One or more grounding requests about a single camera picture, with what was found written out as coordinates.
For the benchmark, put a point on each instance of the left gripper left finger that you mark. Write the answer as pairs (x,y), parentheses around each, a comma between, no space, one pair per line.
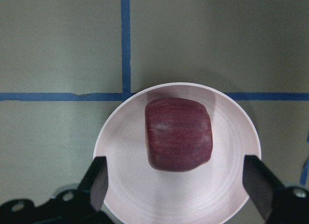
(95,182)

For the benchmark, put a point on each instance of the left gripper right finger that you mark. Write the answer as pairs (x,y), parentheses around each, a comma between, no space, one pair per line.
(260,184)

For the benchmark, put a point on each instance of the red apple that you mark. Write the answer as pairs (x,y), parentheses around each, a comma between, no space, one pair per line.
(178,134)

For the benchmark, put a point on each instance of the pink plate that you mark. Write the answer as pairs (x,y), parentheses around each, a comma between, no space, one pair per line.
(209,194)

